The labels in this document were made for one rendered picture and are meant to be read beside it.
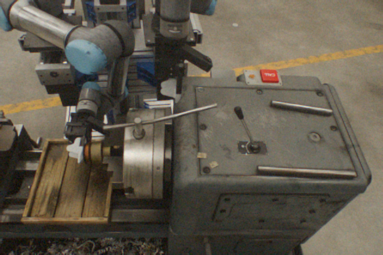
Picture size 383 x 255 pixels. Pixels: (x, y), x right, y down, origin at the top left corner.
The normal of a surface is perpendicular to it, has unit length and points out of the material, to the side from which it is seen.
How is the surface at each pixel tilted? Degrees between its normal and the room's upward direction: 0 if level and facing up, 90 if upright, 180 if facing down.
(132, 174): 59
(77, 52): 89
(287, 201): 90
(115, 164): 5
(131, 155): 36
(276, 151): 0
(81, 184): 0
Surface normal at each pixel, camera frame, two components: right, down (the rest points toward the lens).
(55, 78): 0.16, 0.79
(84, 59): -0.46, 0.67
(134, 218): 0.07, -0.61
